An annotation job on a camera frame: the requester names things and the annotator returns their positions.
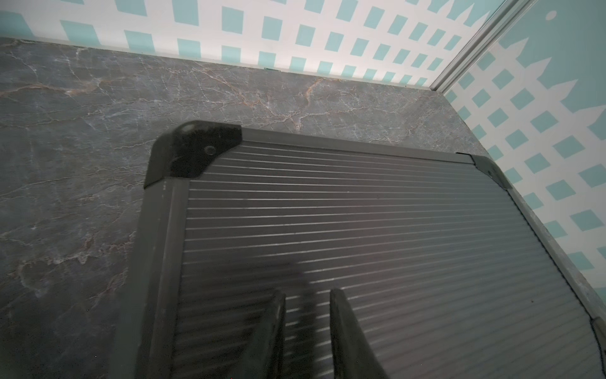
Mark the black plastic poker case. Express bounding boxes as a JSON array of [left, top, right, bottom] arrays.
[[109, 121, 605, 378]]

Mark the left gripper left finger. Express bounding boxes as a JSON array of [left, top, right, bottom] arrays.
[[229, 291, 286, 378]]

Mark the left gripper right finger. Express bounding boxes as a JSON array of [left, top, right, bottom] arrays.
[[330, 289, 388, 378]]

